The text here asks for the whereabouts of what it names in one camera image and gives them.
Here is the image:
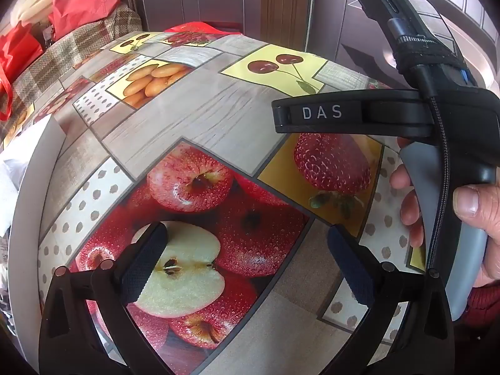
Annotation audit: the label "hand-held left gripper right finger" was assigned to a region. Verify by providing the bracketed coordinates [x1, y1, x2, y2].
[327, 224, 456, 375]

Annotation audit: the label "cream foam sheets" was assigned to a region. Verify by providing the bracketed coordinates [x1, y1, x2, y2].
[10, 0, 53, 28]

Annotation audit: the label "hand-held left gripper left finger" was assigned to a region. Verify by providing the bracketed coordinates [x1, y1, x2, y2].
[38, 222, 168, 375]

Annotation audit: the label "red packet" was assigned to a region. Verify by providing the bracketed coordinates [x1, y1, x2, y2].
[163, 22, 221, 36]

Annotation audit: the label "person's right hand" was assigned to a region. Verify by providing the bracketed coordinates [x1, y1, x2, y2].
[389, 137, 500, 293]

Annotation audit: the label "bright red tote bag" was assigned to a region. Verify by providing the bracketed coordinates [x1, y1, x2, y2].
[0, 21, 44, 122]

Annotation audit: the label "pale red fabric bag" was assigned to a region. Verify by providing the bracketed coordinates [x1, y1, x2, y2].
[50, 0, 123, 42]

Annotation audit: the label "person's right forearm red sleeve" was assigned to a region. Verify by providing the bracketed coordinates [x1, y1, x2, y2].
[467, 286, 500, 323]

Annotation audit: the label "white shallow box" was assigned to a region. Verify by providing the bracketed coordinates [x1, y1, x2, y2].
[0, 116, 68, 375]

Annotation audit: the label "plaid covered bench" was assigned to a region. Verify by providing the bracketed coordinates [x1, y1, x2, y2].
[0, 6, 143, 133]

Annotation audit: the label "black braided cable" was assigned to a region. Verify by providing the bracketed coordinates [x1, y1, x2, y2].
[414, 62, 456, 272]

